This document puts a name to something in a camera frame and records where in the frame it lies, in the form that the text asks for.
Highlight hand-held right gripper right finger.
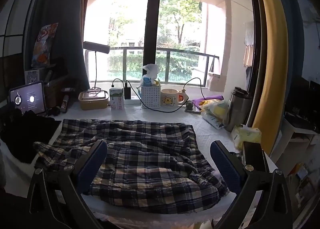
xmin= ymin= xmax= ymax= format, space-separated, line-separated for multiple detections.
xmin=210 ymin=140 xmax=293 ymax=229

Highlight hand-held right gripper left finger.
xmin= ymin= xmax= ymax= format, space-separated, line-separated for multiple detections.
xmin=26 ymin=139 xmax=108 ymax=229

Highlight plaid flannel shirt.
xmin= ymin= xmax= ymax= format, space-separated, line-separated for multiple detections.
xmin=32 ymin=119 xmax=230 ymax=214

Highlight white textured bed cover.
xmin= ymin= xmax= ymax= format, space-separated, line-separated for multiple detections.
xmin=0 ymin=105 xmax=250 ymax=229

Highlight black phone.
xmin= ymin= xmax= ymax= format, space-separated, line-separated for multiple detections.
xmin=243 ymin=141 xmax=269 ymax=172

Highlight yellow tissue pack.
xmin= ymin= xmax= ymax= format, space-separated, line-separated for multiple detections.
xmin=230 ymin=124 xmax=262 ymax=151

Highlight yellow plastic bag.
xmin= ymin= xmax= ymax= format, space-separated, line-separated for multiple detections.
xmin=200 ymin=99 xmax=230 ymax=130

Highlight steel thermos tumbler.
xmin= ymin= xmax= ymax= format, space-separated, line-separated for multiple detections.
xmin=225 ymin=87 xmax=252 ymax=132

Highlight yellow lunch box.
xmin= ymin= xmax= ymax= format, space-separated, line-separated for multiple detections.
xmin=78 ymin=90 xmax=110 ymax=110

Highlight small dark bottle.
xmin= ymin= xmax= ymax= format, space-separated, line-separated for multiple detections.
xmin=61 ymin=94 xmax=69 ymax=113

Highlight white green milk carton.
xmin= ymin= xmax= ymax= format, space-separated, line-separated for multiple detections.
xmin=109 ymin=88 xmax=125 ymax=111

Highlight white shelf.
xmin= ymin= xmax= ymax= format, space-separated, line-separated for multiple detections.
xmin=270 ymin=117 xmax=320 ymax=219

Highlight purple cloth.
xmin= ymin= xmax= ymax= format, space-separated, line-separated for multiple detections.
xmin=192 ymin=95 xmax=224 ymax=106

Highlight black cloth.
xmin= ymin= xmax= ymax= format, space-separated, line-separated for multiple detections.
xmin=0 ymin=102 xmax=62 ymax=165

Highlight brown box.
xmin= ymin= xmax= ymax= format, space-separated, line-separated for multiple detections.
xmin=44 ymin=79 xmax=63 ymax=109

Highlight cardboard box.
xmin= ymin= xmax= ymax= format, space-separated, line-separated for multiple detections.
xmin=207 ymin=72 xmax=227 ymax=92

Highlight bear print mug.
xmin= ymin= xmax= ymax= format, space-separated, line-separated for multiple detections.
xmin=161 ymin=89 xmax=188 ymax=106

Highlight white plastic basket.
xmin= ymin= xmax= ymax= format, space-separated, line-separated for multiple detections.
xmin=140 ymin=85 xmax=162 ymax=108

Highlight hanging dark trousers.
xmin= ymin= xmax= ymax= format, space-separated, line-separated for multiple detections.
xmin=245 ymin=67 xmax=252 ymax=90

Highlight tablet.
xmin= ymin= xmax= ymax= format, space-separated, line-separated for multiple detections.
xmin=9 ymin=81 xmax=47 ymax=116

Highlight black monitor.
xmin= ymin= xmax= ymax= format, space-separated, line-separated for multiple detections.
xmin=285 ymin=77 xmax=320 ymax=132

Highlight white bear print box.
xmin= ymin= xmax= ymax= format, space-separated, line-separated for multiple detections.
xmin=24 ymin=69 xmax=40 ymax=85

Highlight white plastic bag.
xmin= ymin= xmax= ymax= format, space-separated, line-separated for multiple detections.
xmin=141 ymin=64 xmax=159 ymax=80

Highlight hanging beige garment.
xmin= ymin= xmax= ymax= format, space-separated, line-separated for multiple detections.
xmin=243 ymin=44 xmax=253 ymax=67

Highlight balcony railing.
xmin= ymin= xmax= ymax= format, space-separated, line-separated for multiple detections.
xmin=107 ymin=47 xmax=220 ymax=85

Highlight desk lamp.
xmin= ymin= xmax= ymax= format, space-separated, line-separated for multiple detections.
xmin=83 ymin=41 xmax=110 ymax=95

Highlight yellow curtain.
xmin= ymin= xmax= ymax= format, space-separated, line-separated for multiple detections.
xmin=246 ymin=0 xmax=292 ymax=155

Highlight colourful snack bag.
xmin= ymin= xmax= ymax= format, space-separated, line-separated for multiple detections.
xmin=31 ymin=23 xmax=59 ymax=68

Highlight hanging grey garment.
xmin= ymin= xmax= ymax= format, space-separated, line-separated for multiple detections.
xmin=244 ymin=21 xmax=255 ymax=45

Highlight long black cable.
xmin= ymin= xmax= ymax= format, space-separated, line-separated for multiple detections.
xmin=126 ymin=77 xmax=208 ymax=113

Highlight short black cable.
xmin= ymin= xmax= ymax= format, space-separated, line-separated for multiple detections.
xmin=112 ymin=78 xmax=127 ymax=89

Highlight dark window frame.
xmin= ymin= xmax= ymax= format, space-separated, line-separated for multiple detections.
xmin=144 ymin=0 xmax=163 ymax=92

